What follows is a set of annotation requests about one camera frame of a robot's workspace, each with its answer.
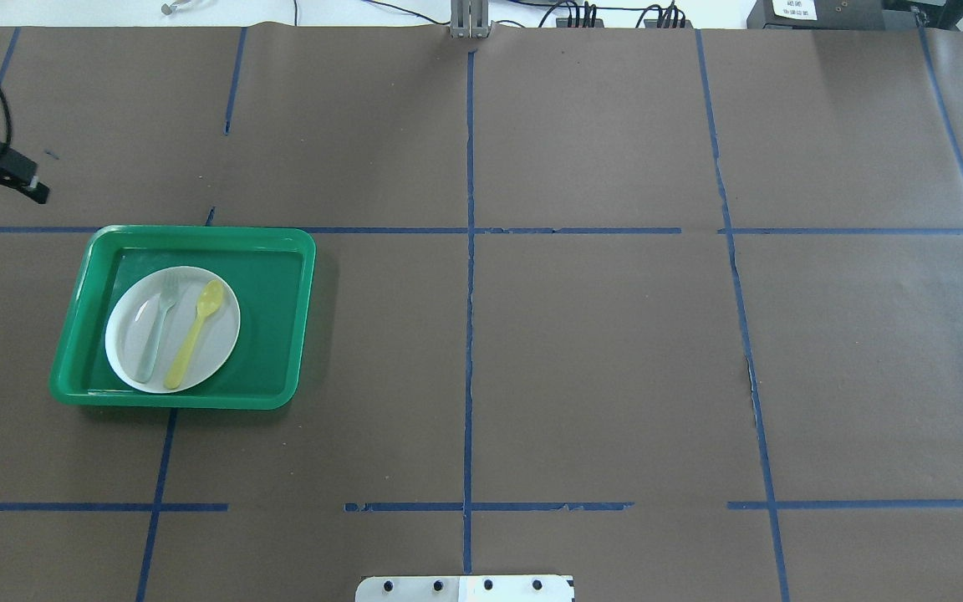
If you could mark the yellow plastic spoon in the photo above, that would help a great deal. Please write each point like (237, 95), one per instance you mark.
(210, 299)

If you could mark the pale green plastic fork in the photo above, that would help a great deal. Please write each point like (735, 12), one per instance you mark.
(167, 300)

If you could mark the white round plate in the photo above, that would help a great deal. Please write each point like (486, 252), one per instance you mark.
(128, 327)

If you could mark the green plastic tray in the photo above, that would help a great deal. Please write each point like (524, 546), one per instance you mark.
(269, 269)

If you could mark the black power strip left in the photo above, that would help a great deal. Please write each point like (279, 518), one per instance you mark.
(583, 15)

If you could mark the black power strip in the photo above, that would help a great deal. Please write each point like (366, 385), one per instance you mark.
(663, 16)
(583, 15)

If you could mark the black power strip right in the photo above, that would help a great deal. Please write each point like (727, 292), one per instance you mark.
(663, 16)

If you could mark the black computer box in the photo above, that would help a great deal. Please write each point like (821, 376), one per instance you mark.
(829, 15)

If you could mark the aluminium frame post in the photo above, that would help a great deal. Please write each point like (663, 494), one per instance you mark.
(470, 19)

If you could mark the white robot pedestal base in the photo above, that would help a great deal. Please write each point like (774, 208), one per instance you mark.
(500, 587)

